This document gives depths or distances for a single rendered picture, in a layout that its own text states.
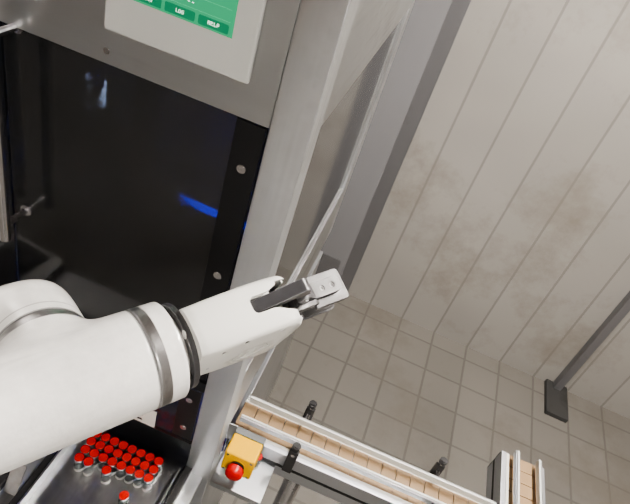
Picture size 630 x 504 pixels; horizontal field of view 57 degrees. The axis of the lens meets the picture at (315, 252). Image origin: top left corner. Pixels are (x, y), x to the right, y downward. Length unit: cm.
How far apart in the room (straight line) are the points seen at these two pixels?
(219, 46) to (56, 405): 52
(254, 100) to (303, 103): 7
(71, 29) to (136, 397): 61
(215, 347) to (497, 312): 287
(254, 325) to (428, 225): 257
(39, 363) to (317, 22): 52
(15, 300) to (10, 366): 8
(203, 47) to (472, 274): 250
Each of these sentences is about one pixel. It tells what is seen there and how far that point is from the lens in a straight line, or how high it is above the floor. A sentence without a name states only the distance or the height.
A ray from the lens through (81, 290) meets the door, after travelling 123.
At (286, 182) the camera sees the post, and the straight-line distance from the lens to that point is 86.
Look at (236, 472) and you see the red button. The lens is 136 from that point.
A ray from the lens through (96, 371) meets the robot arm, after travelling 45.
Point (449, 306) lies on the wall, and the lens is 329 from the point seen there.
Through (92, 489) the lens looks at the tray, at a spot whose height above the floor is 88.
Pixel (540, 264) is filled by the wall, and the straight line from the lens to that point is 309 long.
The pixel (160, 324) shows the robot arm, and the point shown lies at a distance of 47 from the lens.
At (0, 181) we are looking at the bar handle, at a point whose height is 156.
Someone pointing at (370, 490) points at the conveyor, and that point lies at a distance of 152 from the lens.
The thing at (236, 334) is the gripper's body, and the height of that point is 183.
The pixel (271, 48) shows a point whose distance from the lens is 80.
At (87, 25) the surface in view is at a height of 184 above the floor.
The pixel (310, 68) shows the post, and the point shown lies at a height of 190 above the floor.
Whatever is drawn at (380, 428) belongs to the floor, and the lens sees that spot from 285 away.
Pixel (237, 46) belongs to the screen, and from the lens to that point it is 80.
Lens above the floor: 218
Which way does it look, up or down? 37 degrees down
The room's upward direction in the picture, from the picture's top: 19 degrees clockwise
